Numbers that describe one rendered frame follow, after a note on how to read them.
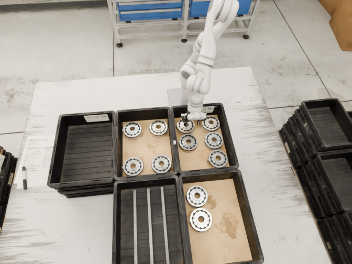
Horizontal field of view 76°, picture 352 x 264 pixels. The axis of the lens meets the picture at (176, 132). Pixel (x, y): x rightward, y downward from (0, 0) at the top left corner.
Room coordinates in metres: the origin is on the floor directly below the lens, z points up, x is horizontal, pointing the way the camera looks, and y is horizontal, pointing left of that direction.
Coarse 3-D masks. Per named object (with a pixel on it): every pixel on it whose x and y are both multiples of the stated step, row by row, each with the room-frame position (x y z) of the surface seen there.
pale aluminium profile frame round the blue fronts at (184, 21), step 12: (108, 0) 2.35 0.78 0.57; (120, 0) 2.34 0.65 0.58; (132, 0) 2.37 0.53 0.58; (144, 0) 2.39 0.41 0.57; (252, 12) 2.64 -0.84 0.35; (120, 24) 2.35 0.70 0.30; (132, 24) 2.38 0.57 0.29; (144, 24) 2.40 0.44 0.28; (156, 24) 2.43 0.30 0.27; (120, 36) 2.35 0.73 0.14; (132, 36) 2.37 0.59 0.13; (144, 36) 2.40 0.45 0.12; (156, 36) 2.42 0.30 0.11
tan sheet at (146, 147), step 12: (144, 120) 0.72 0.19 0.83; (144, 132) 0.64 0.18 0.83; (168, 132) 0.65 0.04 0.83; (132, 144) 0.56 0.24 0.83; (144, 144) 0.56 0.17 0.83; (156, 144) 0.57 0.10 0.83; (168, 144) 0.57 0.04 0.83; (132, 156) 0.49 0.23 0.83; (144, 156) 0.49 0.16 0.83; (168, 156) 0.50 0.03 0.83; (132, 168) 0.42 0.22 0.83; (144, 168) 0.42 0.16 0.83
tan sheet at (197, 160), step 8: (176, 120) 0.73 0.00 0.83; (176, 128) 0.68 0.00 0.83; (200, 128) 0.68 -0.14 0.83; (200, 136) 0.63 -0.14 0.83; (200, 144) 0.58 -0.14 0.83; (184, 152) 0.53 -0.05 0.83; (192, 152) 0.53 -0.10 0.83; (200, 152) 0.53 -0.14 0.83; (208, 152) 0.53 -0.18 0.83; (184, 160) 0.48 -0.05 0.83; (192, 160) 0.48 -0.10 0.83; (200, 160) 0.48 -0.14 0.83; (184, 168) 0.44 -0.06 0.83; (192, 168) 0.44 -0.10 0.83; (200, 168) 0.44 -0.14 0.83; (208, 168) 0.44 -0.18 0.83
